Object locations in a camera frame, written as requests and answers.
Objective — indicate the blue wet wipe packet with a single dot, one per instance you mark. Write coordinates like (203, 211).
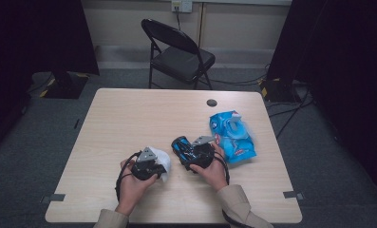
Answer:
(235, 139)

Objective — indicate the white wall socket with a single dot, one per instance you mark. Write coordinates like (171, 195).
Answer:
(182, 5)

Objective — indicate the thin wall conduit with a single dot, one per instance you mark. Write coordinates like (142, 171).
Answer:
(201, 25)

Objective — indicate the grey tape strip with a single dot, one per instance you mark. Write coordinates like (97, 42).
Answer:
(292, 195)
(54, 198)

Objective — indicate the person's right hand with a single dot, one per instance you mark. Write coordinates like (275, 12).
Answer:
(216, 174)

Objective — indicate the person's left hand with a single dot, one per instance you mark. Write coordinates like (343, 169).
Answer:
(130, 190)

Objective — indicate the black curtain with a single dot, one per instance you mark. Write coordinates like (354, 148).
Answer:
(344, 63)
(34, 47)

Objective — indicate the black stand base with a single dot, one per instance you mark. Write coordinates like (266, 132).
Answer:
(65, 87)
(279, 91)

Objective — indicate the blue toy car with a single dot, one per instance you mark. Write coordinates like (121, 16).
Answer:
(183, 148)

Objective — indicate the dark round table grommet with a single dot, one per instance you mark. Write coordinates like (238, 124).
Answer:
(211, 103)

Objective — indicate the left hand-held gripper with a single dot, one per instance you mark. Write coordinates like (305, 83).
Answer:
(145, 171)

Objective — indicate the black folding chair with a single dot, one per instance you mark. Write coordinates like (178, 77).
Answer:
(181, 61)

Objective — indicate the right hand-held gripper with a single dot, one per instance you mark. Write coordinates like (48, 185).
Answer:
(205, 156)

